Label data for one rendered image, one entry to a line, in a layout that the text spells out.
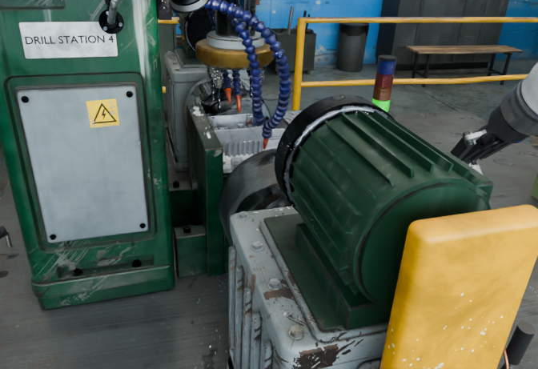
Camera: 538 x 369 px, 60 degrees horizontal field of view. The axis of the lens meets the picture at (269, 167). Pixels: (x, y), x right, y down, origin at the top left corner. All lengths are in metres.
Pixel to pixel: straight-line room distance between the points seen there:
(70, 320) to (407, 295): 0.84
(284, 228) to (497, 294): 0.32
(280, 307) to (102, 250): 0.57
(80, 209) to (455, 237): 0.77
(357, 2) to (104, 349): 6.01
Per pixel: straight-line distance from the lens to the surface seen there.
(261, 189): 0.84
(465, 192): 0.49
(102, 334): 1.09
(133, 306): 1.13
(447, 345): 0.49
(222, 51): 1.02
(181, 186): 1.32
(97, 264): 1.12
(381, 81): 1.60
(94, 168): 0.96
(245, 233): 0.70
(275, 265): 0.64
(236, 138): 1.11
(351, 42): 6.26
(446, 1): 6.63
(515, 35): 8.14
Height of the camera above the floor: 1.55
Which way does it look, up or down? 26 degrees down
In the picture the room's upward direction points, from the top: 2 degrees clockwise
